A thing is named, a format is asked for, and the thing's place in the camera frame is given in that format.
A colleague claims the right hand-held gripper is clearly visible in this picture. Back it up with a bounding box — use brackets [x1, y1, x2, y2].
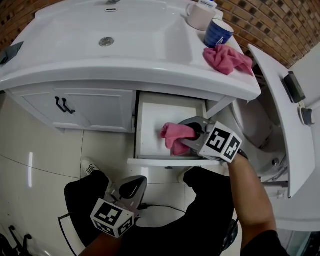
[178, 116, 243, 164]

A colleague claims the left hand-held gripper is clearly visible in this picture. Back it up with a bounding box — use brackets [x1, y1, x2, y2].
[90, 175, 148, 238]

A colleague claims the pink cloth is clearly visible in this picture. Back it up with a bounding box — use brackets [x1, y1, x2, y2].
[159, 122, 198, 156]
[203, 44, 255, 77]

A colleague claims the white drawer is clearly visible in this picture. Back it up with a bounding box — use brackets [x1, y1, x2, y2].
[127, 91, 226, 168]

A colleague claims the person's left forearm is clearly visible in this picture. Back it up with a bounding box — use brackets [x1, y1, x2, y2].
[83, 231, 123, 256]

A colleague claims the person's right forearm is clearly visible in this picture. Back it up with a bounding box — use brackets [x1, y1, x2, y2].
[227, 149, 278, 250]

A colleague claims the white vanity cabinet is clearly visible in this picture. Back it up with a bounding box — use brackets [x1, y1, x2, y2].
[4, 84, 235, 135]

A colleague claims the person's left leg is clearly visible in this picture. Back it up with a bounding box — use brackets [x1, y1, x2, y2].
[64, 169, 113, 248]

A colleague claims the person's leg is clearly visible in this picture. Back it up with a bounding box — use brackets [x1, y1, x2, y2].
[183, 166, 236, 218]
[64, 169, 113, 248]

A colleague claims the person's right white shoe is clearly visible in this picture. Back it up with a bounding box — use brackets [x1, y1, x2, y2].
[178, 166, 201, 185]

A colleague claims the person's white shoe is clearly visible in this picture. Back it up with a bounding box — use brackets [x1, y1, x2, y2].
[178, 166, 201, 185]
[81, 156, 101, 176]

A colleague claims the person's left white shoe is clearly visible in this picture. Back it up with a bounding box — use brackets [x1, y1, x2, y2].
[81, 156, 101, 176]

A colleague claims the person's right leg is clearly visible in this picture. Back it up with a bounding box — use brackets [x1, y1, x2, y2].
[183, 166, 236, 218]

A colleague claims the person's black shirt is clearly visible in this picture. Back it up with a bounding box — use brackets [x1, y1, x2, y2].
[82, 199, 291, 256]

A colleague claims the white cabinet door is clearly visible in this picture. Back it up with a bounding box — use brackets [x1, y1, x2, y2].
[53, 87, 136, 132]
[21, 91, 92, 130]

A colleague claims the blue mug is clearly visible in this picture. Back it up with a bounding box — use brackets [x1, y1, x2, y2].
[203, 18, 235, 50]

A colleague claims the black stool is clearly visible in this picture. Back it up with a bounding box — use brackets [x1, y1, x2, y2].
[219, 217, 240, 251]

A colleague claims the black box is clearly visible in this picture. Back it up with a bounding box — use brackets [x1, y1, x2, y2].
[282, 71, 306, 104]

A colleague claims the white mug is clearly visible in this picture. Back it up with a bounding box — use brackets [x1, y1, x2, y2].
[185, 2, 217, 31]

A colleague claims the black chair base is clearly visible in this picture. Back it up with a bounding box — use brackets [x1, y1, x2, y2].
[0, 224, 33, 256]

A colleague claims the chrome sink drain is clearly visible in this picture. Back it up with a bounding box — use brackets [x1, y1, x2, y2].
[98, 36, 115, 48]

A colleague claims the soap bottle with blue cap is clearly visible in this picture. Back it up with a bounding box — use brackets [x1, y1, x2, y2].
[198, 0, 218, 9]

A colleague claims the white ceramic sink top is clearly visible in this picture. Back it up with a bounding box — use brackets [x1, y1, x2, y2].
[0, 0, 263, 102]

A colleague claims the black cable with plug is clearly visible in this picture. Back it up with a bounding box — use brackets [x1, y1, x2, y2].
[138, 203, 187, 215]

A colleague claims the black floor cable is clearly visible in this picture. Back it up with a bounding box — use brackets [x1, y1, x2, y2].
[57, 212, 76, 256]

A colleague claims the black door handle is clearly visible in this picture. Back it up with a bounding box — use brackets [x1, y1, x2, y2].
[61, 97, 76, 115]
[54, 96, 68, 113]

